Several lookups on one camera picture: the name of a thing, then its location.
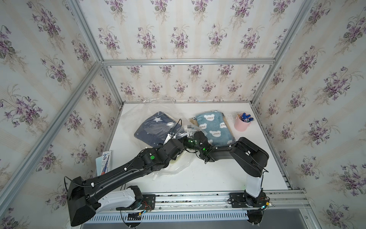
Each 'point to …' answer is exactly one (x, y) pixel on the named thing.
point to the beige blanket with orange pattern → (194, 121)
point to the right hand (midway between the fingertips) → (171, 139)
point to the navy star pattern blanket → (156, 128)
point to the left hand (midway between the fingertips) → (173, 146)
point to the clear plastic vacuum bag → (134, 113)
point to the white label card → (103, 163)
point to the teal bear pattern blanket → (215, 126)
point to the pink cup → (239, 125)
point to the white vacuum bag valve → (170, 123)
